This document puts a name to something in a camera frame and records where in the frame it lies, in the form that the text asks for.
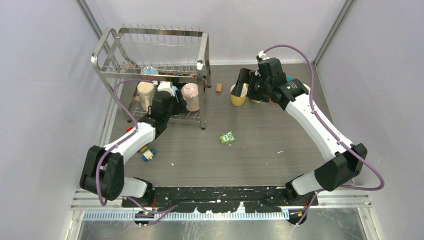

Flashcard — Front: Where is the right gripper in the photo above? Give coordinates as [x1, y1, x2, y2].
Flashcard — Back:
[231, 68, 271, 103]

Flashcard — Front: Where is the yellow cup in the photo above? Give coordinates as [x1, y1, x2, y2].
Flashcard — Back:
[230, 83, 249, 108]

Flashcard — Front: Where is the pale pink marbled mug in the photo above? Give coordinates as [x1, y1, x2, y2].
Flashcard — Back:
[181, 83, 200, 112]

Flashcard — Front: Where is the pink faceted mug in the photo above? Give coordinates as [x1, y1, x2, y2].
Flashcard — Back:
[303, 84, 311, 92]

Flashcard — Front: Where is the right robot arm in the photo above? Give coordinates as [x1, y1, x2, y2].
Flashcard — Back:
[231, 57, 368, 205]

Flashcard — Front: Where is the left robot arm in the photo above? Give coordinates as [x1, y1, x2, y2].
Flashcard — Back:
[79, 90, 187, 207]

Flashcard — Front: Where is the steel two-tier dish rack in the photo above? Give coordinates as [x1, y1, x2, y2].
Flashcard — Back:
[90, 25, 212, 130]

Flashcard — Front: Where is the beige patterned mug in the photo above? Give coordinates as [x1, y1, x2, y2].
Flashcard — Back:
[137, 81, 157, 113]

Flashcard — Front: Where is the small wooden block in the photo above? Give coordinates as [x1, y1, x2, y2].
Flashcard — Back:
[215, 83, 222, 94]

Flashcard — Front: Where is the blue patterned mug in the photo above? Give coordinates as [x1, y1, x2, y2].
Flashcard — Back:
[141, 66, 159, 75]

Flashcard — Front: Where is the colourful brick toy car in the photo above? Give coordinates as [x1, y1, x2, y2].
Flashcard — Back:
[139, 144, 156, 162]

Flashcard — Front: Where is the green owl toy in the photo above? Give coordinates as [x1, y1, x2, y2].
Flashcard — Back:
[219, 131, 236, 145]

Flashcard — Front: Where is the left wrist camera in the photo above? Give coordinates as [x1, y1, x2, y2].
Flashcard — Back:
[157, 81, 176, 97]

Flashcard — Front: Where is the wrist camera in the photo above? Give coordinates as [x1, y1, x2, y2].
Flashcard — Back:
[157, 81, 176, 97]
[256, 50, 268, 62]

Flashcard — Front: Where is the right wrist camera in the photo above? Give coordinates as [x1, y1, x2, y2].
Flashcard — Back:
[256, 50, 268, 62]

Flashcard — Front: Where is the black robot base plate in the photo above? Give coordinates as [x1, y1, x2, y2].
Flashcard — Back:
[122, 186, 318, 213]

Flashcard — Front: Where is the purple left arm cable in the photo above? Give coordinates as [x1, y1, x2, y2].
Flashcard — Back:
[95, 78, 177, 227]

